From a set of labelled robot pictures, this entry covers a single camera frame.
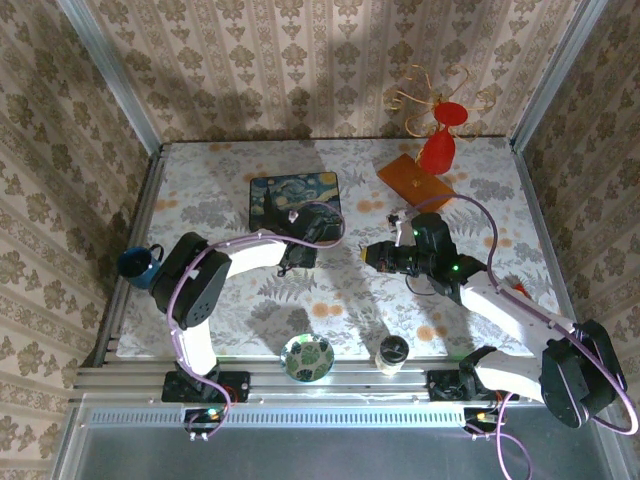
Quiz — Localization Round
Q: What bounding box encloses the dark blue mug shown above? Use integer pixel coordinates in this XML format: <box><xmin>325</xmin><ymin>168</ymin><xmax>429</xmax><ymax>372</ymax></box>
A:
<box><xmin>117</xmin><ymin>243</ymin><xmax>167</xmax><ymax>291</ymax></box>

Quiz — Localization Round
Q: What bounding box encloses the leaf patterned round bowl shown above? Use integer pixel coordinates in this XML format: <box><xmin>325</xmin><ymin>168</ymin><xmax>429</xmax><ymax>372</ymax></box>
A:
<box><xmin>280</xmin><ymin>333</ymin><xmax>336</xmax><ymax>384</ymax></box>

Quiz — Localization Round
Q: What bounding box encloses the orange wooden board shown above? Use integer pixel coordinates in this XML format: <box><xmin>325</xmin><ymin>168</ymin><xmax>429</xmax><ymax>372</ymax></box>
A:
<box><xmin>376</xmin><ymin>153</ymin><xmax>458</xmax><ymax>216</ymax></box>

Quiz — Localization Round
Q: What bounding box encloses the glass jar with black lid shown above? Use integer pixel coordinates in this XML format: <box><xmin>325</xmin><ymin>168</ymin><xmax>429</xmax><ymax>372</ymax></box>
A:
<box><xmin>375</xmin><ymin>335</ymin><xmax>411</xmax><ymax>377</ymax></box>

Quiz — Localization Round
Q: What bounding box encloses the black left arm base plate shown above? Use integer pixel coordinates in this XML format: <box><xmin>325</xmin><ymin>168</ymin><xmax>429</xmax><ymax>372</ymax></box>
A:
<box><xmin>160</xmin><ymin>370</ymin><xmax>252</xmax><ymax>404</ymax></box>

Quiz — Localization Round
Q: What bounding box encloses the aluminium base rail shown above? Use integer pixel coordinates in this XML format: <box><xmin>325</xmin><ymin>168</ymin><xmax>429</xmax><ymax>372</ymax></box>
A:
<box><xmin>73</xmin><ymin>355</ymin><xmax>614</xmax><ymax>404</ymax></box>

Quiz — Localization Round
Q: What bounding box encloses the starry night painted box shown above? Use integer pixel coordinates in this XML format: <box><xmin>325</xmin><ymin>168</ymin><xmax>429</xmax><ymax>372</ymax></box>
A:
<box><xmin>248</xmin><ymin>171</ymin><xmax>342</xmax><ymax>239</ymax></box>

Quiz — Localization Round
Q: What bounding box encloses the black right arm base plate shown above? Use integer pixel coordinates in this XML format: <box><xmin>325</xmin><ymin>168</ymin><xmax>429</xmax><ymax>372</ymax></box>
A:
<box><xmin>427</xmin><ymin>368</ymin><xmax>520</xmax><ymax>402</ymax></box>

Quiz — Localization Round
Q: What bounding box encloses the thin black cable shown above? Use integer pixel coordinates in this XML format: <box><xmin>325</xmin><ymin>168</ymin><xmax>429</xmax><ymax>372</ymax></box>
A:
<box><xmin>403</xmin><ymin>272</ymin><xmax>438</xmax><ymax>298</ymax></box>

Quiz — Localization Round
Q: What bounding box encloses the aluminium side rail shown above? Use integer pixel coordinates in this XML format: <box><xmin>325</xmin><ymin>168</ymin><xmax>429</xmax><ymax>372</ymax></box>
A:
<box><xmin>92</xmin><ymin>144</ymin><xmax>169</xmax><ymax>366</ymax></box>
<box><xmin>508</xmin><ymin>139</ymin><xmax>602</xmax><ymax>365</ymax></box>

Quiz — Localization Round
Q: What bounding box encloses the aluminium frame post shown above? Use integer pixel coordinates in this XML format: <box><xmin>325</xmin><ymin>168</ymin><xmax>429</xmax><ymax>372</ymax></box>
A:
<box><xmin>56</xmin><ymin>0</ymin><xmax>165</xmax><ymax>152</ymax></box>
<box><xmin>508</xmin><ymin>0</ymin><xmax>609</xmax><ymax>152</ymax></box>

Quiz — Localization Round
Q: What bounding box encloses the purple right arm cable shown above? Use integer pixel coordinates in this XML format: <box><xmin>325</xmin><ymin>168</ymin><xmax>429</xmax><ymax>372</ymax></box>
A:
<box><xmin>399</xmin><ymin>194</ymin><xmax>640</xmax><ymax>480</ymax></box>

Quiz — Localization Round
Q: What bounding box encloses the perforated grey metal panel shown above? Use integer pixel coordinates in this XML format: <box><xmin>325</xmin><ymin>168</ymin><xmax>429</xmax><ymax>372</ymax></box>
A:
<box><xmin>49</xmin><ymin>393</ymin><xmax>640</xmax><ymax>480</ymax></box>

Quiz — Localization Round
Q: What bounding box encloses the red angel figurine gold wire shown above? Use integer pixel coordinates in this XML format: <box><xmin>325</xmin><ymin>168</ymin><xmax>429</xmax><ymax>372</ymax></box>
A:
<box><xmin>383</xmin><ymin>63</ymin><xmax>497</xmax><ymax>177</ymax></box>

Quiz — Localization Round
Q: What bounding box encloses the floral patterned table cover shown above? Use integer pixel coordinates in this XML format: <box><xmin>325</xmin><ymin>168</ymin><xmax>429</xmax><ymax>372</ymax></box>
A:
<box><xmin>115</xmin><ymin>138</ymin><xmax>574</xmax><ymax>358</ymax></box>

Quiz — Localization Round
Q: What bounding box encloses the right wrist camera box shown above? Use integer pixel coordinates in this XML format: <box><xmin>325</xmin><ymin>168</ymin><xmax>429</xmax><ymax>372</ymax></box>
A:
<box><xmin>388</xmin><ymin>212</ymin><xmax>411</xmax><ymax>248</ymax></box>

